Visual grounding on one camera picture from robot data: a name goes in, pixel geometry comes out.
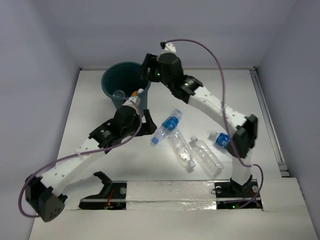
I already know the dark green ribbed bin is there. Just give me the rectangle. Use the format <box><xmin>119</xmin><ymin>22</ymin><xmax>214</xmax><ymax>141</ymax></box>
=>
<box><xmin>101</xmin><ymin>62</ymin><xmax>151</xmax><ymax>111</ymax></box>

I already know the clear white-cap bottle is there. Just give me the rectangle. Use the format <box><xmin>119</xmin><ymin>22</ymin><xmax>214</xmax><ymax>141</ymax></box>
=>
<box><xmin>190</xmin><ymin>136</ymin><xmax>224</xmax><ymax>176</ymax></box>

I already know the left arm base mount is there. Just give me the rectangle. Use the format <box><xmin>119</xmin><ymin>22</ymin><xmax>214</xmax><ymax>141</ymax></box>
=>
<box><xmin>78</xmin><ymin>171</ymin><xmax>128</xmax><ymax>210</ymax></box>

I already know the large blue-label clear bottle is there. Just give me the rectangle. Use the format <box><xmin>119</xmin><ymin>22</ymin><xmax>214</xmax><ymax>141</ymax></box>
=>
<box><xmin>151</xmin><ymin>108</ymin><xmax>183</xmax><ymax>145</ymax></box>

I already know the clear ribbed bottle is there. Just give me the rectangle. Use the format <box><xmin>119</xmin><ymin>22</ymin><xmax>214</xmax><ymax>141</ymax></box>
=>
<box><xmin>168</xmin><ymin>128</ymin><xmax>196</xmax><ymax>173</ymax></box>

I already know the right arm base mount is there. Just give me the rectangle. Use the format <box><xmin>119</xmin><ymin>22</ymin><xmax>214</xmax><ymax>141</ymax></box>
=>
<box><xmin>211</xmin><ymin>176</ymin><xmax>263</xmax><ymax>210</ymax></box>

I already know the yellow drink bottle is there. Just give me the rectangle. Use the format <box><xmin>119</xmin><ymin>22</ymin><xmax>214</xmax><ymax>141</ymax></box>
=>
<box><xmin>131</xmin><ymin>88</ymin><xmax>144</xmax><ymax>97</ymax></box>

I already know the small Pocari Sweat bottle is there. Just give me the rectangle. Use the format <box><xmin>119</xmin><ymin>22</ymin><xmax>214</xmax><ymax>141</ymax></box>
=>
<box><xmin>209</xmin><ymin>130</ymin><xmax>230</xmax><ymax>149</ymax></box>

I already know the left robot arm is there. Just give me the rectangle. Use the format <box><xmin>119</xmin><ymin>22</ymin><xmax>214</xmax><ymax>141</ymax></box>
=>
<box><xmin>18</xmin><ymin>96</ymin><xmax>157</xmax><ymax>223</ymax></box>

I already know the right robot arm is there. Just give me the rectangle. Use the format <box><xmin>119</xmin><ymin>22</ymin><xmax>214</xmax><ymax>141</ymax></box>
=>
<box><xmin>141</xmin><ymin>41</ymin><xmax>258</xmax><ymax>196</ymax></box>

